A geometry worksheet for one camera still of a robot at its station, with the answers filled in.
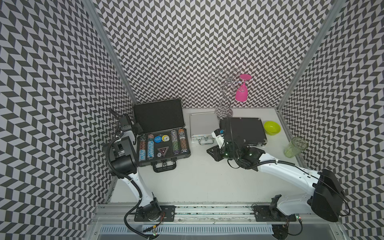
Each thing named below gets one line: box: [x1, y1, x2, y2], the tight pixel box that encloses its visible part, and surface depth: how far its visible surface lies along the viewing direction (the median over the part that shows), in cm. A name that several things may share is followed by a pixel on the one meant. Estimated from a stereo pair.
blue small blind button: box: [154, 135, 162, 144], surface depth 96 cm
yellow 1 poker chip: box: [162, 135, 170, 142], surface depth 97 cm
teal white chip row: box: [147, 134, 155, 160], surface depth 92 cm
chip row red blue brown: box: [178, 128, 188, 154], surface depth 95 cm
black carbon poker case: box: [219, 117, 268, 147], surface depth 104 cm
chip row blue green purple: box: [170, 129, 180, 155], surface depth 95 cm
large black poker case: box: [132, 98, 191, 173], surface depth 95 cm
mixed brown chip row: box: [138, 139, 147, 162], surface depth 91 cm
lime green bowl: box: [263, 121, 282, 136], surface depth 104 cm
